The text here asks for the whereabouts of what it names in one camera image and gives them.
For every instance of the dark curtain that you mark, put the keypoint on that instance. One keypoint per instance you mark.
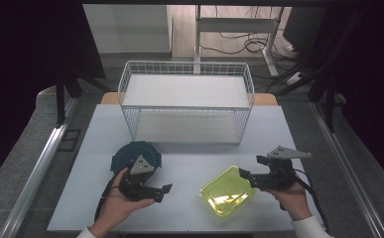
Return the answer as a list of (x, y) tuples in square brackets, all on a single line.
[(21, 66), (371, 66)]

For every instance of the black stand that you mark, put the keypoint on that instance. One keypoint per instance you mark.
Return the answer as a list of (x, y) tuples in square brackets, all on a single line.
[(329, 109), (60, 105)]

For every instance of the white metal desk frame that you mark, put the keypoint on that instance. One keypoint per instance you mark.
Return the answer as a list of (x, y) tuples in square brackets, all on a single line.
[(235, 24)]

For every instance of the white cabinet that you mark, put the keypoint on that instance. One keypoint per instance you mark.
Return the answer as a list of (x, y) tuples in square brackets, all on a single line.
[(126, 29)]

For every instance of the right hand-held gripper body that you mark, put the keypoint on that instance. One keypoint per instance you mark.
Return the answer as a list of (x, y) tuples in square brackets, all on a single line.
[(280, 175)]

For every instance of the round container with blue lid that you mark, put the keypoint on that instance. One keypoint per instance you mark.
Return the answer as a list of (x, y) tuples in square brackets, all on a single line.
[(128, 155)]

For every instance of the black square floor frame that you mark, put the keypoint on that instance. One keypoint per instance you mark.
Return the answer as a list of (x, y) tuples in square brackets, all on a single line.
[(69, 130)]

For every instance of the person's right hand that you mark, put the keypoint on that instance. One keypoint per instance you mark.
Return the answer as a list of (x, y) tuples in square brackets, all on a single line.
[(295, 201)]

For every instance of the wooden table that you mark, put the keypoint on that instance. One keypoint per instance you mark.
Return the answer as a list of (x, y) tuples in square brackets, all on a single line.
[(267, 99)]

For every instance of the yellow-green rectangular container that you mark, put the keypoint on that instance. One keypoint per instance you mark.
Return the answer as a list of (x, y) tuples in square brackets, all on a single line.
[(226, 193)]

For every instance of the metal rail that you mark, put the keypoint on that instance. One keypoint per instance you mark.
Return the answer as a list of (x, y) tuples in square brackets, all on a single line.
[(348, 168), (34, 178)]

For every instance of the person's left hand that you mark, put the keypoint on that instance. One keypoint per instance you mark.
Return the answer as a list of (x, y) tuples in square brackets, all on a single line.
[(116, 206)]

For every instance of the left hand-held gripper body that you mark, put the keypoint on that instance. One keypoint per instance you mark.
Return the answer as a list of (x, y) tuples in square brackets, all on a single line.
[(141, 167)]

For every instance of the black computer case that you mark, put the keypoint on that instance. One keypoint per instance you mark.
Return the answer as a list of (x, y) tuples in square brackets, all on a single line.
[(303, 28)]

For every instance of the white power strip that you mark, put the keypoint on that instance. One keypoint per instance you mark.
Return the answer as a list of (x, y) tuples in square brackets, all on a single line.
[(294, 78)]

